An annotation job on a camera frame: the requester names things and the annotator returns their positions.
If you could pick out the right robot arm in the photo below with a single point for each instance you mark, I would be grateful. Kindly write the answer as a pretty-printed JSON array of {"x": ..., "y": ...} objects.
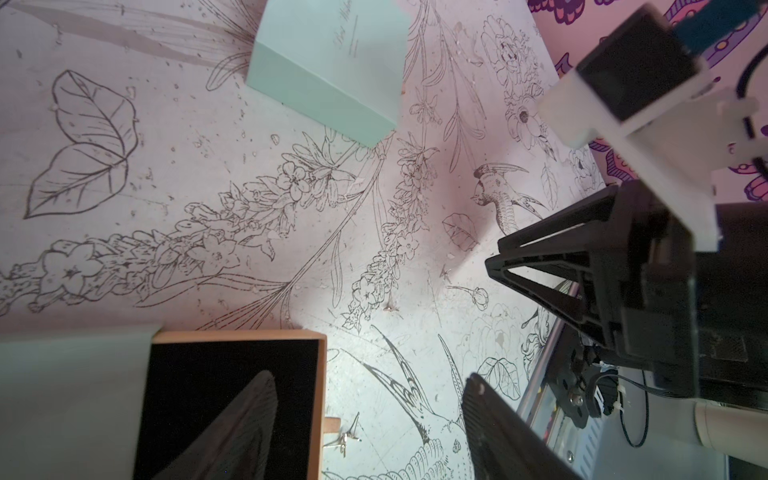
[{"x": 735, "y": 431}]

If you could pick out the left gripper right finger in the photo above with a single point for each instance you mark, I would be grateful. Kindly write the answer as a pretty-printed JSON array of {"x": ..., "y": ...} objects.
[{"x": 500, "y": 444}]

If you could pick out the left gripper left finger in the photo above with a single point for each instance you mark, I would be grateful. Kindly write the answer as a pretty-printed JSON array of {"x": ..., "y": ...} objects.
[{"x": 236, "y": 444}]

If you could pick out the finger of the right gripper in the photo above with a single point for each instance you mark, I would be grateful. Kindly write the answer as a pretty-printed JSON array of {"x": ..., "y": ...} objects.
[
  {"x": 580, "y": 312},
  {"x": 587, "y": 232}
]

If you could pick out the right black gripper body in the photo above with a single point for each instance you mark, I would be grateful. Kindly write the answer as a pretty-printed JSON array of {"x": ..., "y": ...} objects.
[{"x": 698, "y": 320}]

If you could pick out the mint jewelry box right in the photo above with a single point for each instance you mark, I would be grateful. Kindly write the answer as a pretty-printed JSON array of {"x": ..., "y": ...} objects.
[{"x": 340, "y": 63}]

